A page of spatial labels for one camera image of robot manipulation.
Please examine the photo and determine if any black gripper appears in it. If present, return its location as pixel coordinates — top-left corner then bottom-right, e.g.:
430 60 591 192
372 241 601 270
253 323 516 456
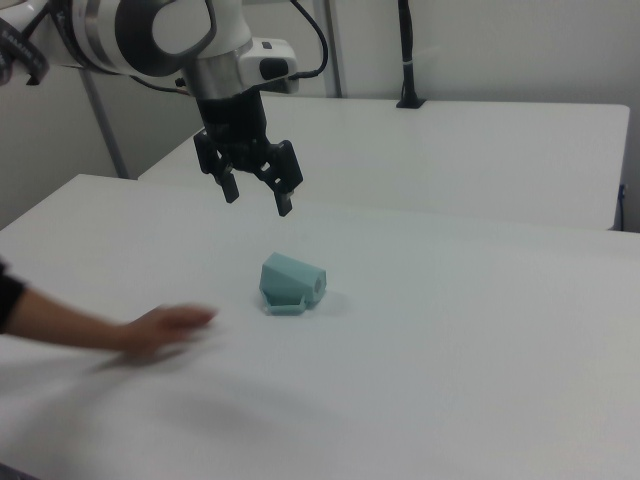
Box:
193 91 306 218

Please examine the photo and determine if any teal block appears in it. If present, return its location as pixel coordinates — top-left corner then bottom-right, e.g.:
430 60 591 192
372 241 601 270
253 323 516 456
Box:
258 251 329 318

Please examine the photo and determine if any black strap with lettering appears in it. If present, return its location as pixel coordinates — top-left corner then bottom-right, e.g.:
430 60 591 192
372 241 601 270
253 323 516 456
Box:
0 17 50 87

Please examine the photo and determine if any bare person forearm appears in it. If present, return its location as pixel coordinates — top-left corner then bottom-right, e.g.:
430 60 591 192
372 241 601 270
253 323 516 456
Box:
0 287 132 354

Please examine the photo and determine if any bare person hand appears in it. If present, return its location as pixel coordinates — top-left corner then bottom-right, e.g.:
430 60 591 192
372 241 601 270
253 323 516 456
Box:
118 304 219 360

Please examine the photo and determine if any black shirt sleeve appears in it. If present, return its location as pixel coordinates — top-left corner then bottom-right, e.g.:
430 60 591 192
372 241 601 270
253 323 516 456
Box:
0 257 27 335

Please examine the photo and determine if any grey metal partition post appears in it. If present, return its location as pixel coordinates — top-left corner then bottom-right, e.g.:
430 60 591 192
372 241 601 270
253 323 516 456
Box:
79 67 130 180
317 0 345 100

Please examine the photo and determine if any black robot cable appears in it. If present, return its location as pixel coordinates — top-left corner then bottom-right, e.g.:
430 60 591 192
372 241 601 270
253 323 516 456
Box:
287 0 330 81

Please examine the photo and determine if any black pole with white band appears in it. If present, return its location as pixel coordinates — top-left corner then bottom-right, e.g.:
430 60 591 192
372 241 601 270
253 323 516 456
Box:
395 0 427 110

